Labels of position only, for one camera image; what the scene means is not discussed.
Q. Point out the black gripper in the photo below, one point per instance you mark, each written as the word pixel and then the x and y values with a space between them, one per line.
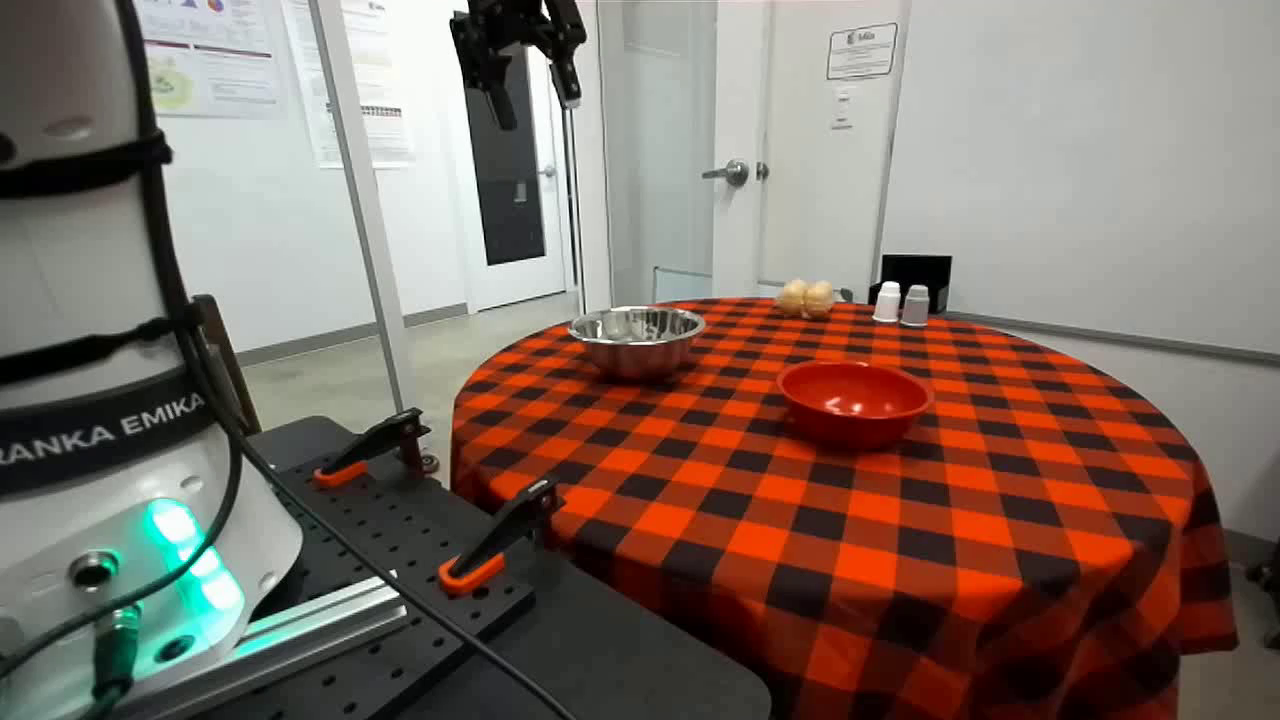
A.
pixel 515 20

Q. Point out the stainless steel bowl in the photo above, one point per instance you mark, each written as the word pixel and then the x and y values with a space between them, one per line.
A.
pixel 637 344

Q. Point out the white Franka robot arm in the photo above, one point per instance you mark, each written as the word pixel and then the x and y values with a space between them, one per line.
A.
pixel 82 265

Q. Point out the red bowl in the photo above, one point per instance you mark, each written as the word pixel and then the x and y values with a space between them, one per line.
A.
pixel 852 406

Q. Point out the white door with dark window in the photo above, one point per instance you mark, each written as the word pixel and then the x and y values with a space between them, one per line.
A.
pixel 515 203

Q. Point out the white door sign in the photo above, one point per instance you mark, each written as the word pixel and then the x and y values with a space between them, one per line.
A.
pixel 863 51

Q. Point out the beige round ball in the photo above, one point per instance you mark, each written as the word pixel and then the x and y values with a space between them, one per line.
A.
pixel 820 297
pixel 792 297

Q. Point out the black orange clamp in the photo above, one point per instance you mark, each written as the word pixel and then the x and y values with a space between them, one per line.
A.
pixel 499 541
pixel 375 444

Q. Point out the white shaker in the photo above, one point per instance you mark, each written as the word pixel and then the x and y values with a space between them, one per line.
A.
pixel 885 307

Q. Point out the clear shaker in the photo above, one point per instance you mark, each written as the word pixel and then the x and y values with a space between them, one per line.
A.
pixel 919 307

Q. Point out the red black checked tablecloth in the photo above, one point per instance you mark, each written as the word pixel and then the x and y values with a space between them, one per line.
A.
pixel 852 560

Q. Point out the wall poster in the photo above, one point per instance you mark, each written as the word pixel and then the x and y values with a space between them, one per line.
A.
pixel 212 53
pixel 382 95

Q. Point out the aluminium frame pole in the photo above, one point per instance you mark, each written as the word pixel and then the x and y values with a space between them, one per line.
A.
pixel 365 214

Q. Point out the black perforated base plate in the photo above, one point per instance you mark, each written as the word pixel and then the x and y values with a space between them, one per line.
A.
pixel 600 655

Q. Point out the silver aluminium rail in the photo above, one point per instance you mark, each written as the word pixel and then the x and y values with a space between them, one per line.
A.
pixel 305 621

